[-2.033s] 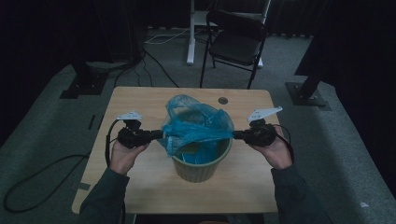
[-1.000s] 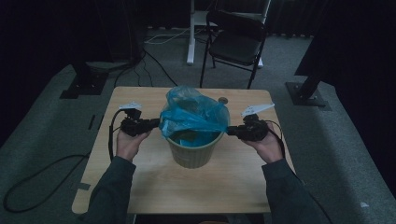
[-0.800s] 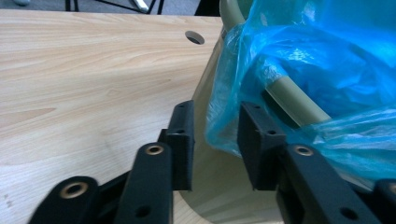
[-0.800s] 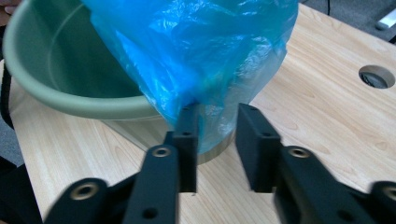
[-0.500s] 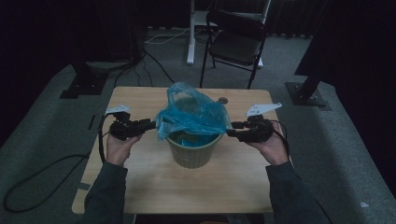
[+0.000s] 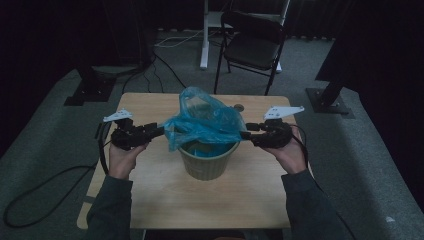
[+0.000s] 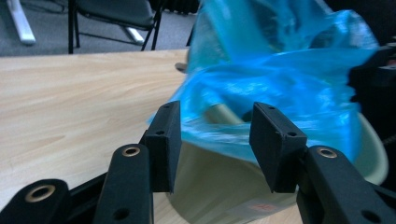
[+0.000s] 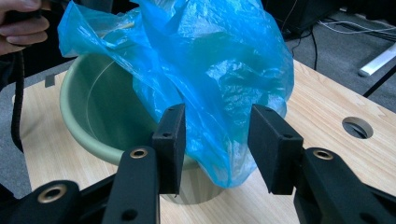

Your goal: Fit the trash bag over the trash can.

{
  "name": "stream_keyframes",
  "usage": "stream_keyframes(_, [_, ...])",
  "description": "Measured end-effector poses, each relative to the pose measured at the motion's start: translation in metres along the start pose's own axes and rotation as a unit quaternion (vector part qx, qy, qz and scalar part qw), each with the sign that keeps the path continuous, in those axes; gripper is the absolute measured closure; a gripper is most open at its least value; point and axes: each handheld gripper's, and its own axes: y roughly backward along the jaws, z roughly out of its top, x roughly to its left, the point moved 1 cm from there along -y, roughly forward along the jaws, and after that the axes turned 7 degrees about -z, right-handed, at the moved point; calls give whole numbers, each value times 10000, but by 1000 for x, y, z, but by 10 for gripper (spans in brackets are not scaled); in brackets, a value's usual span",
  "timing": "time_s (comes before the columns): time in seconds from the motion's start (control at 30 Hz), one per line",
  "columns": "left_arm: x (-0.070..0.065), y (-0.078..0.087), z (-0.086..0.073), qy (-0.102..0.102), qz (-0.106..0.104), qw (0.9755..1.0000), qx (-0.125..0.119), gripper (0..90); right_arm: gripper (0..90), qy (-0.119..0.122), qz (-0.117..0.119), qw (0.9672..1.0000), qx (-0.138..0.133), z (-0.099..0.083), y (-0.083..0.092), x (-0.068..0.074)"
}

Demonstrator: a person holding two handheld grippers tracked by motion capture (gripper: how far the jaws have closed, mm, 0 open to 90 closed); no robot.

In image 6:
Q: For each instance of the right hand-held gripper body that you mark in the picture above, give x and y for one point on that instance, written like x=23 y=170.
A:
x=275 y=133

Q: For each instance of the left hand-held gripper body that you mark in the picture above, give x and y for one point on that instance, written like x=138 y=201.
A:
x=126 y=136

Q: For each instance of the blue plastic bag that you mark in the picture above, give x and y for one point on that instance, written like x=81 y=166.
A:
x=203 y=123

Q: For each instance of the green plastic bin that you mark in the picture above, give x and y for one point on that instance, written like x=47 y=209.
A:
x=206 y=166

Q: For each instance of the person's left hand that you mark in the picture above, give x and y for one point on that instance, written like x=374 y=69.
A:
x=121 y=161

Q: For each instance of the person's right hand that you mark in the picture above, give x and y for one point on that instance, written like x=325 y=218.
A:
x=291 y=156

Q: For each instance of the round table grommet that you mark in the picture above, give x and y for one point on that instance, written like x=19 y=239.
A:
x=240 y=107

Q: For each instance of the black square stand base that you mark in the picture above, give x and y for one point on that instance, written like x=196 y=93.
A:
x=91 y=91

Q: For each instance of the black stand with flat base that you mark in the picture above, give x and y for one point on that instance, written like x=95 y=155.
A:
x=328 y=100

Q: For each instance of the grey round stand base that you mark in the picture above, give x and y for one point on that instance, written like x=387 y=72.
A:
x=115 y=69

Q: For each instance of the black folding chair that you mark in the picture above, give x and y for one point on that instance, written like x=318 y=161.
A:
x=253 y=50

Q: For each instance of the dark curtain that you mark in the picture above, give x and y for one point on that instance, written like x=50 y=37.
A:
x=383 y=50

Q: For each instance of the white paper scrap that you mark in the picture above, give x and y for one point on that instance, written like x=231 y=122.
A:
x=390 y=219

